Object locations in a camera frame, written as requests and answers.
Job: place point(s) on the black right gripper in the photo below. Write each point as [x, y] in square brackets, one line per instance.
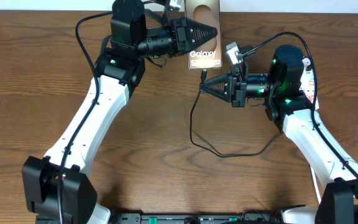
[234, 88]

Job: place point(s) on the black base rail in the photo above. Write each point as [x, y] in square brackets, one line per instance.
[250, 216]

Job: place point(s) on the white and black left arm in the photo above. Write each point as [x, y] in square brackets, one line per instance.
[57, 186]

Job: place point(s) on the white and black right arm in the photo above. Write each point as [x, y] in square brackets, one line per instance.
[290, 101]

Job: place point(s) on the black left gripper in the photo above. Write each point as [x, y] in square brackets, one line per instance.
[185, 34]

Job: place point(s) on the white power strip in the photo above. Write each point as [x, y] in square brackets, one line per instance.
[307, 79]

